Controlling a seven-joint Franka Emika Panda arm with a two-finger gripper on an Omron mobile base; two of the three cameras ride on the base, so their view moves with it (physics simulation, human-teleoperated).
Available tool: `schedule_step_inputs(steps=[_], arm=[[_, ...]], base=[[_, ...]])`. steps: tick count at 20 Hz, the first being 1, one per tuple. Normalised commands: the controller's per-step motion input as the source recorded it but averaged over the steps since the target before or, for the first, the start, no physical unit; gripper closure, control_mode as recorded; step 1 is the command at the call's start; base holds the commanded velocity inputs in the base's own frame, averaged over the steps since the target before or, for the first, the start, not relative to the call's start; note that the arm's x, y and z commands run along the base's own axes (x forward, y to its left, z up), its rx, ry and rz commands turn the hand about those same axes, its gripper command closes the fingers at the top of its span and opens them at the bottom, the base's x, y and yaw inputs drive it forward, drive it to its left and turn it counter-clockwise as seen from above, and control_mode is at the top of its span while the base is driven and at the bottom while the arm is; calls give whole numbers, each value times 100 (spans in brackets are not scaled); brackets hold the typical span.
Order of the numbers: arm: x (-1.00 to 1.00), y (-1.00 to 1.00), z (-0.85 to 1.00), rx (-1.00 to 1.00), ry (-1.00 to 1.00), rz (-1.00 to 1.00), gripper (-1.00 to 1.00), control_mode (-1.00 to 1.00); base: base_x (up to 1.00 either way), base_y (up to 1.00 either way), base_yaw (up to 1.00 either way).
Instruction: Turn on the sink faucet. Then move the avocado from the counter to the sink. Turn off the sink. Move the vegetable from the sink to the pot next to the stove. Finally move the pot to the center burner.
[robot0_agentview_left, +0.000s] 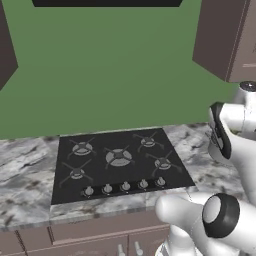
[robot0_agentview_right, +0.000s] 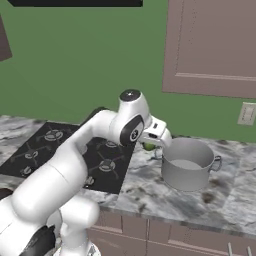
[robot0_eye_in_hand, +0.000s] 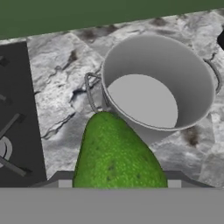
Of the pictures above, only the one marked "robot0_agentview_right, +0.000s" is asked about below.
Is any black hob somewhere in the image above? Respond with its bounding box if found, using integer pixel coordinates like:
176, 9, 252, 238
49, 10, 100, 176
0, 106, 138, 195

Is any grey metal pot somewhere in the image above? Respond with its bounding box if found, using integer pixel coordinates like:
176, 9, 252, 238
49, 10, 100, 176
153, 137, 223, 193

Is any brown wall cupboard door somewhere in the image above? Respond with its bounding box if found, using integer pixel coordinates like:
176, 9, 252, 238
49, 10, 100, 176
161, 0, 256, 100

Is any white wall socket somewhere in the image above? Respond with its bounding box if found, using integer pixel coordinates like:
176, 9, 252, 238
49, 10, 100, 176
236, 101, 256, 127

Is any brown wall cupboard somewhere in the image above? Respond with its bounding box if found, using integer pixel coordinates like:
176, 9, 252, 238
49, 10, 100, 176
0, 14, 14, 63

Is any brown drawer front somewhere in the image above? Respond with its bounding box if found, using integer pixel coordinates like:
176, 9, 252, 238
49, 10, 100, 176
91, 209, 150, 242
147, 218, 256, 250

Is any black range hood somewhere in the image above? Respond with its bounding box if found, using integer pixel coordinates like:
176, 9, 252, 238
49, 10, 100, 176
6, 0, 144, 8

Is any green avocado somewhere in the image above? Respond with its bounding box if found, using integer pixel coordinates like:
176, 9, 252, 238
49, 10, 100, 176
142, 142, 156, 152

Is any brown base cupboard door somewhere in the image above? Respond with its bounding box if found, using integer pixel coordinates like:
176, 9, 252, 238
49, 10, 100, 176
146, 240, 256, 256
85, 227, 148, 256

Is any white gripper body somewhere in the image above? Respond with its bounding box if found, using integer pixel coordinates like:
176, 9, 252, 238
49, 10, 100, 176
140, 127, 174, 150

